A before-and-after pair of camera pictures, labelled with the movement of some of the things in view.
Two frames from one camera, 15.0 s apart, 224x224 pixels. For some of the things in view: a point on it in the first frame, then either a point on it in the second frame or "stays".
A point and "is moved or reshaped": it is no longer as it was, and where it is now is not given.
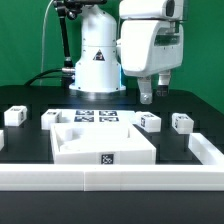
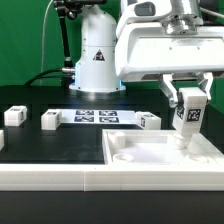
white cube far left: (15, 116) stays
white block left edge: (1, 139) stays
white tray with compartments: (107, 143) -> (156, 147)
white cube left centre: (49, 117) stays
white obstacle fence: (203, 173) stays
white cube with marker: (182, 123) is moved or reshaped
